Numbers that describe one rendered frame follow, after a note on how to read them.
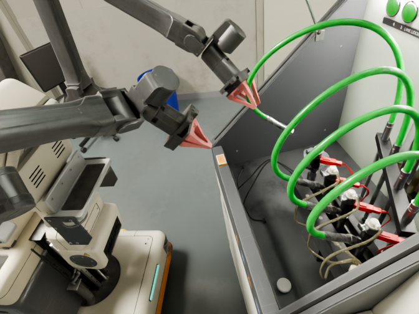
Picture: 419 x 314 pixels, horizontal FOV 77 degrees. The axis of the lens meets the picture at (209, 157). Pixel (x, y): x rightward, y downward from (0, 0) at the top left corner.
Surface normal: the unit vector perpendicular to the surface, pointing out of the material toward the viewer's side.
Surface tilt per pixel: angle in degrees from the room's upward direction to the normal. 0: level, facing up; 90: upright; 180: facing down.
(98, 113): 50
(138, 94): 67
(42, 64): 82
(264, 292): 0
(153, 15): 81
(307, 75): 90
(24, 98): 42
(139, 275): 0
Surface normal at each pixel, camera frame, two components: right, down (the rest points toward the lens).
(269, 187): -0.15, -0.72
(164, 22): -0.29, 0.50
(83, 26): -0.07, 0.69
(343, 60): 0.18, 0.65
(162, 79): 0.58, -0.41
